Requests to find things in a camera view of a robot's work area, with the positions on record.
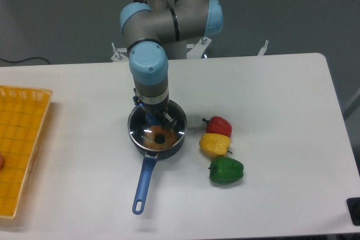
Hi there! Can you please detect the black floor cable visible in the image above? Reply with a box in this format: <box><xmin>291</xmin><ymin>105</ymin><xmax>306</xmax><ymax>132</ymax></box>
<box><xmin>0</xmin><ymin>56</ymin><xmax>52</xmax><ymax>65</ymax></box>

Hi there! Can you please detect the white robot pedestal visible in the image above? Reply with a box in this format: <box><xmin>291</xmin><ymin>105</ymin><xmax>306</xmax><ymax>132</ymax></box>
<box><xmin>164</xmin><ymin>40</ymin><xmax>187</xmax><ymax>60</ymax></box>

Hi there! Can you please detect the yellow bell pepper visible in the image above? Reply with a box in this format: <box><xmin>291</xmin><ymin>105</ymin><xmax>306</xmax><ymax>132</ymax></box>
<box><xmin>199</xmin><ymin>133</ymin><xmax>232</xmax><ymax>159</ymax></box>

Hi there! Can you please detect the black device at table edge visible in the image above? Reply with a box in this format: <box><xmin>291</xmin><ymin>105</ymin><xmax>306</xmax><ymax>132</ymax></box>
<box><xmin>346</xmin><ymin>197</ymin><xmax>360</xmax><ymax>226</ymax></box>

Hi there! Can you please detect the glass lid blue knob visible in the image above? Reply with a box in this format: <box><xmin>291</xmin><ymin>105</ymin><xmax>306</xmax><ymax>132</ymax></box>
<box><xmin>127</xmin><ymin>101</ymin><xmax>187</xmax><ymax>152</ymax></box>

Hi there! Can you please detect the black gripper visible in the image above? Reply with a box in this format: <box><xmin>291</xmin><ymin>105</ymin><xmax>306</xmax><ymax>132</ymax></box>
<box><xmin>133</xmin><ymin>88</ymin><xmax>177</xmax><ymax>130</ymax></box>

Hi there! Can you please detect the green bell pepper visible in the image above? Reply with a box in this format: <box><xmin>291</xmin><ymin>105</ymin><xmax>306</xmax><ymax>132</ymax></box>
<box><xmin>208</xmin><ymin>156</ymin><xmax>244</xmax><ymax>184</ymax></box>

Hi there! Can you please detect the dark pot blue handle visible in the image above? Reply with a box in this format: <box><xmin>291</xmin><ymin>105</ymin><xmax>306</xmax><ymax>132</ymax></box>
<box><xmin>128</xmin><ymin>99</ymin><xmax>188</xmax><ymax>215</ymax></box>

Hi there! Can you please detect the white metal base frame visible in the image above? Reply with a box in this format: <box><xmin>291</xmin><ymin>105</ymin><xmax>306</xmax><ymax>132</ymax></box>
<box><xmin>110</xmin><ymin>36</ymin><xmax>269</xmax><ymax>63</ymax></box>

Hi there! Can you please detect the yellow plastic basket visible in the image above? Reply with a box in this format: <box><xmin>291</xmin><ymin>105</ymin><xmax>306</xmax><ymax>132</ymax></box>
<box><xmin>1</xmin><ymin>85</ymin><xmax>53</xmax><ymax>219</ymax></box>

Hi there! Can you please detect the glazed donut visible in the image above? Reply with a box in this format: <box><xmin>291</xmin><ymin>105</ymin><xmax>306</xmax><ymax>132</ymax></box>
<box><xmin>142</xmin><ymin>125</ymin><xmax>178</xmax><ymax>150</ymax></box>

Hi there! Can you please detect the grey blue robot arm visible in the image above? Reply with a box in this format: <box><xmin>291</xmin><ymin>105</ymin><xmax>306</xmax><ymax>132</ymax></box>
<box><xmin>120</xmin><ymin>0</ymin><xmax>223</xmax><ymax>129</ymax></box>

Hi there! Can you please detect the red bell pepper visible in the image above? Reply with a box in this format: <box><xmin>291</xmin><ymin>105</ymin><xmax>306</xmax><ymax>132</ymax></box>
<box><xmin>202</xmin><ymin>116</ymin><xmax>232</xmax><ymax>137</ymax></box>

